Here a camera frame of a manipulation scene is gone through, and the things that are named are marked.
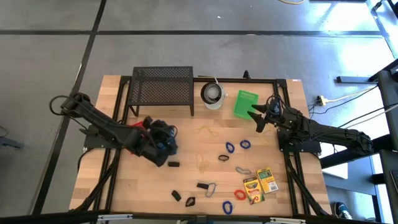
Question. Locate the red spiral coil band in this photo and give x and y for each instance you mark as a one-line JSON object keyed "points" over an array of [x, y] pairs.
{"points": [[235, 194]]}

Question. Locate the silver rig bracket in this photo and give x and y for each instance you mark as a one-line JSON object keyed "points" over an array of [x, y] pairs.
{"points": [[287, 220], [115, 217]]}

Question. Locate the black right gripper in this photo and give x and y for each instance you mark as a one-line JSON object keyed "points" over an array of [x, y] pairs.
{"points": [[275, 112]]}

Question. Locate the black rubber band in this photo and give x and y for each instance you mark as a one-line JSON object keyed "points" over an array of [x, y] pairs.
{"points": [[219, 157]]}

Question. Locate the black aluminium table frame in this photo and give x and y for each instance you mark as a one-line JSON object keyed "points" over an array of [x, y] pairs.
{"points": [[236, 80]]}

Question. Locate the black mesh metal shelf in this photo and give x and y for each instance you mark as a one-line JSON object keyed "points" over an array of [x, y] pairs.
{"points": [[161, 88]]}

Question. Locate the grey chair base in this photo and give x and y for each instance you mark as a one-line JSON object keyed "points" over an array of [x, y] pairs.
{"points": [[11, 143]]}

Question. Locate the yellow rubber band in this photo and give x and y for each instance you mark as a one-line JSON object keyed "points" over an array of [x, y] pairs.
{"points": [[214, 134], [202, 165]]}

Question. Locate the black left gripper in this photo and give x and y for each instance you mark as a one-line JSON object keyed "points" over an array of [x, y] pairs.
{"points": [[158, 140]]}

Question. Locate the green plastic basket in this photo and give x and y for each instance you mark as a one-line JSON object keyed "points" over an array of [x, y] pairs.
{"points": [[245, 99]]}

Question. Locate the black camera rig beam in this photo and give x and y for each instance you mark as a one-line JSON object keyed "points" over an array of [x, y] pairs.
{"points": [[46, 218]]}

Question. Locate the yellow green crayon box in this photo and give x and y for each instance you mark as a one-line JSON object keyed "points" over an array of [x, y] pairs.
{"points": [[253, 190], [267, 180]]}

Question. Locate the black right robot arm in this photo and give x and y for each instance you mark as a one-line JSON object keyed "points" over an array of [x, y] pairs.
{"points": [[326, 133]]}

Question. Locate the red plastic basket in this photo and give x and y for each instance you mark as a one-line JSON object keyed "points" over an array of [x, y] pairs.
{"points": [[136, 124]]}

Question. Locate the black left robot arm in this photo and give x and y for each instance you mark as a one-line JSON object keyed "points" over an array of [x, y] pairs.
{"points": [[102, 124]]}

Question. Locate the black standing desk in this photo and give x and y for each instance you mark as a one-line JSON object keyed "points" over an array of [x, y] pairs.
{"points": [[387, 102], [357, 150]]}

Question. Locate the person's shoe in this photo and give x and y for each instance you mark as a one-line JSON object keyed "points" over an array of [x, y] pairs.
{"points": [[343, 211]]}

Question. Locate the black frame bracket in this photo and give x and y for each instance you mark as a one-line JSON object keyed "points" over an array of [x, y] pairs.
{"points": [[246, 74]]}

